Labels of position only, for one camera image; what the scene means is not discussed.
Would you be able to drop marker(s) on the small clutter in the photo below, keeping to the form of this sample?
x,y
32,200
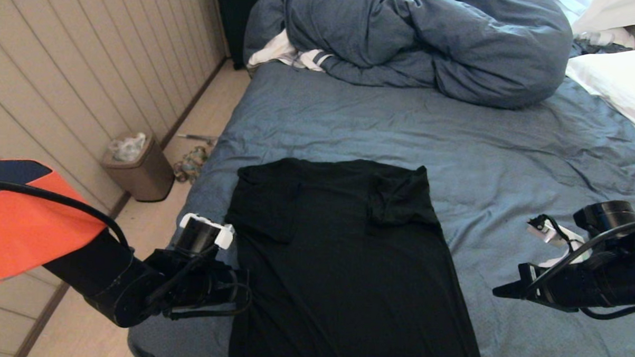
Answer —
x,y
190,165

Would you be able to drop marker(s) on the blue bed sheet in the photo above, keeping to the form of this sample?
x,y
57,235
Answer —
x,y
509,137

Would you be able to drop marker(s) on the white pillow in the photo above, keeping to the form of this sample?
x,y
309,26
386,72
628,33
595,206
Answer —
x,y
622,81

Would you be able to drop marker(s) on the brown trash bin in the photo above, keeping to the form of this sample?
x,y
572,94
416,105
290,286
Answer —
x,y
146,180

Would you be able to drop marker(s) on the thin metal rod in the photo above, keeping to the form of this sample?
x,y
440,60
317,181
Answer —
x,y
197,138

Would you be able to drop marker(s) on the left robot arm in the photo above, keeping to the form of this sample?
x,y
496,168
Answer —
x,y
30,232

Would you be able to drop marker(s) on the white plastic bin bag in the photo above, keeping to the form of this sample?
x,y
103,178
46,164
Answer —
x,y
127,147

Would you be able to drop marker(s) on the crumpled blue duvet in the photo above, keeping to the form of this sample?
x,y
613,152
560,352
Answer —
x,y
433,40

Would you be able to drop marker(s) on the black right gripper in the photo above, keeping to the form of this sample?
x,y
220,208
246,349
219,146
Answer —
x,y
599,283

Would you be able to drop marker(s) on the black t-shirt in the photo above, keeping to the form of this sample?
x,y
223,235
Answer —
x,y
346,264

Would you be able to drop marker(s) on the white striped garment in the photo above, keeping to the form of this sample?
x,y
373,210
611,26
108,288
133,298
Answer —
x,y
277,50

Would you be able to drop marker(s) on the dark patterned cloth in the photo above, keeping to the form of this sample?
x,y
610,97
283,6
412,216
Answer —
x,y
599,48

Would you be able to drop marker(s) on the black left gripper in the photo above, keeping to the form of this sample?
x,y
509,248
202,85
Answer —
x,y
197,288

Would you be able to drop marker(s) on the black bedside cabinet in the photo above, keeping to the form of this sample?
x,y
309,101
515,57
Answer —
x,y
236,22

